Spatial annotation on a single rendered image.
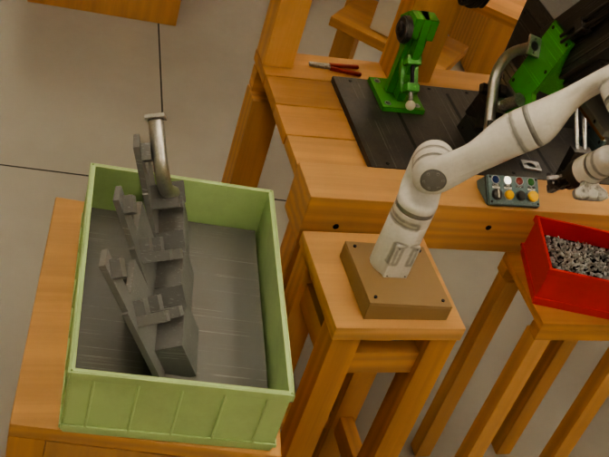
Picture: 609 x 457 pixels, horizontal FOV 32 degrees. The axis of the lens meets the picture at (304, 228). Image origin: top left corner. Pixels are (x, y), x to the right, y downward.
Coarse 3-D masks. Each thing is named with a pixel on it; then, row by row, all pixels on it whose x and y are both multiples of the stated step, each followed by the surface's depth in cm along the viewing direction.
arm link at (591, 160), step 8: (592, 152) 245; (600, 152) 242; (608, 152) 242; (592, 160) 244; (600, 160) 241; (608, 160) 239; (592, 168) 244; (600, 168) 242; (608, 168) 239; (600, 176) 245; (608, 176) 245
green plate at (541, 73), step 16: (560, 32) 274; (544, 48) 278; (560, 48) 273; (528, 64) 282; (544, 64) 277; (560, 64) 275; (512, 80) 287; (528, 80) 281; (544, 80) 276; (560, 80) 278
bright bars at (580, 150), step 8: (576, 112) 284; (576, 120) 284; (584, 120) 284; (576, 128) 283; (584, 128) 284; (576, 136) 283; (584, 136) 284; (576, 144) 283; (584, 144) 284; (568, 152) 284; (576, 152) 281; (584, 152) 282; (568, 160) 284; (560, 168) 287
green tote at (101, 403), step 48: (96, 192) 236; (192, 192) 238; (240, 192) 239; (288, 336) 206; (96, 384) 188; (144, 384) 189; (192, 384) 190; (288, 384) 196; (96, 432) 197; (144, 432) 198; (192, 432) 199; (240, 432) 201
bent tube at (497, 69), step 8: (528, 40) 278; (536, 40) 279; (512, 48) 284; (520, 48) 281; (528, 48) 278; (536, 48) 280; (504, 56) 287; (512, 56) 285; (536, 56) 279; (496, 64) 289; (504, 64) 288; (496, 72) 289; (488, 80) 290; (496, 80) 289; (488, 88) 289; (496, 88) 288; (488, 96) 288; (496, 96) 288; (488, 104) 287; (488, 112) 287
